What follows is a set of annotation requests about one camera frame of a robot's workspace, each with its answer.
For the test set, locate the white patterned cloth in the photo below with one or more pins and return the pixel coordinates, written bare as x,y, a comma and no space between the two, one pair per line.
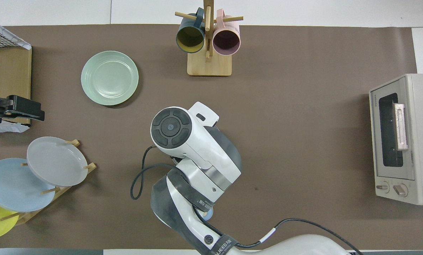
9,35
6,127

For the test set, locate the green plate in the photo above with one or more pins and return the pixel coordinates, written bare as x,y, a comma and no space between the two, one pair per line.
109,78

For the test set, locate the light blue plate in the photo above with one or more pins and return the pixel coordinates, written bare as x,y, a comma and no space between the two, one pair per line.
13,187

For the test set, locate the wooden mug rack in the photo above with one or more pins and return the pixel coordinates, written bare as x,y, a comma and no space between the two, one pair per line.
209,65

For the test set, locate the brown table mat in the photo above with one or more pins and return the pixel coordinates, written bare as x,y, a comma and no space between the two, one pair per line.
303,124

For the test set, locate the wooden plate rack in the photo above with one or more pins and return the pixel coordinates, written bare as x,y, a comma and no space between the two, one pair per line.
62,191

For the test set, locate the beige toaster oven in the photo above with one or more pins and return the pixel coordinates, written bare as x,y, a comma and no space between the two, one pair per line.
420,141

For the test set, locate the pink mug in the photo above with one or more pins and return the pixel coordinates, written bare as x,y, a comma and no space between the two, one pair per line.
226,40

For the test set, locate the wooden shelf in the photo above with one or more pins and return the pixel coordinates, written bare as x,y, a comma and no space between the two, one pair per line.
13,74

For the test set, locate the grey plate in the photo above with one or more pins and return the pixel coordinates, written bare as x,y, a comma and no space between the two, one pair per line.
57,161

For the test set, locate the dark blue mug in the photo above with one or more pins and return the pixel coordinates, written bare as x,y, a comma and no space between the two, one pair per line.
190,39

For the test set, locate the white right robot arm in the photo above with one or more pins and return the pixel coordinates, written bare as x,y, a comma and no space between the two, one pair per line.
197,141

